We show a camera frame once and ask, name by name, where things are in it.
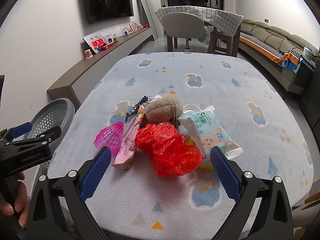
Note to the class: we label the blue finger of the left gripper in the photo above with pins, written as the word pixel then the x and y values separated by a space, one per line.
pixel 15 132
pixel 49 135

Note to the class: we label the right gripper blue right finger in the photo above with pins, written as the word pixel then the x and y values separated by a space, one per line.
pixel 274 217

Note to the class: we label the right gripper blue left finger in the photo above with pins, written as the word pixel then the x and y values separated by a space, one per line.
pixel 75 187

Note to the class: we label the pink plastic mesh net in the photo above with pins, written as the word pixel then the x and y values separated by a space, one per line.
pixel 110 137

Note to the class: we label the pink snack wrapper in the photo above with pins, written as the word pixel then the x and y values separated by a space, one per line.
pixel 125 155

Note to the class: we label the beige plush keychain toy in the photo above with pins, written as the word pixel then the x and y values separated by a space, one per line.
pixel 164 109

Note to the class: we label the wet wipes pack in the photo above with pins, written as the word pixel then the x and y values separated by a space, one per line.
pixel 205 130

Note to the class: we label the red plastic bag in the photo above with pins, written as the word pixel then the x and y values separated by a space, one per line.
pixel 168 150

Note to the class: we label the grey perforated trash basket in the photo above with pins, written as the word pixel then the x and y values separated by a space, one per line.
pixel 59 112

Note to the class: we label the person's left hand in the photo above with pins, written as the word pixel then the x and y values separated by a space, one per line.
pixel 21 204

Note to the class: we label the wooden tv cabinet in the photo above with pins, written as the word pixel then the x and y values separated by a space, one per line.
pixel 77 83

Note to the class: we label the white red paper cup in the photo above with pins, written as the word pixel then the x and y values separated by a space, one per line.
pixel 88 54

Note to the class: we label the black toy fish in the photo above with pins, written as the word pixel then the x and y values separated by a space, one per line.
pixel 136 107

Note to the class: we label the red tray on cabinet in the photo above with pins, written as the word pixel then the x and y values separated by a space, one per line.
pixel 108 46

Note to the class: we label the framed photo red clothes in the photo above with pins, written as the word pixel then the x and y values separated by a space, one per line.
pixel 96 42

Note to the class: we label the small green bottle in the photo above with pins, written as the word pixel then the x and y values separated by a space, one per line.
pixel 115 38

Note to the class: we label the green grey sofa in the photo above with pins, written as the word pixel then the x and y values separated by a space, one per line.
pixel 280 39

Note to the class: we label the orange checkered sofa blanket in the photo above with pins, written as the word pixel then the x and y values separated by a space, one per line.
pixel 290 59

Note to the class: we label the leaning mirror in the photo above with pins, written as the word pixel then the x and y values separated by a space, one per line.
pixel 146 17

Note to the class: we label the grey dining chair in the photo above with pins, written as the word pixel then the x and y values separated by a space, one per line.
pixel 181 25

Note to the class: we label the checkered tablecloth dining table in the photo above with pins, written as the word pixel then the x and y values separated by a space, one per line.
pixel 227 22

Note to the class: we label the wall mounted television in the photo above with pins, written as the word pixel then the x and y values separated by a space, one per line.
pixel 104 10

